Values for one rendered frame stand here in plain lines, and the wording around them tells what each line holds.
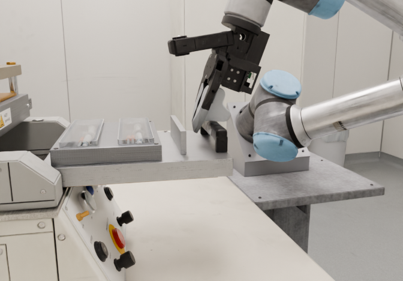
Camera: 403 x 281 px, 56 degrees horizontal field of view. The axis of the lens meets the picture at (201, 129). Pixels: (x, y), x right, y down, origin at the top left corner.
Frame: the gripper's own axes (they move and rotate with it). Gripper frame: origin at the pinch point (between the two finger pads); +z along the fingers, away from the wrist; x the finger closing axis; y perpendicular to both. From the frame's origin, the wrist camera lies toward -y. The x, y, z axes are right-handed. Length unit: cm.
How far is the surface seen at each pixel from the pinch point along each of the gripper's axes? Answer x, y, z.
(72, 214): -13.0, -15.5, 16.3
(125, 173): -11.0, -10.1, 8.9
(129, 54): 247, -12, -4
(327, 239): 126, 132, 59
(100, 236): -7.3, -10.3, 21.6
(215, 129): -6.2, 2.4, -1.2
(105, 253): -13.0, -9.2, 21.2
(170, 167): -11.0, -3.7, 6.1
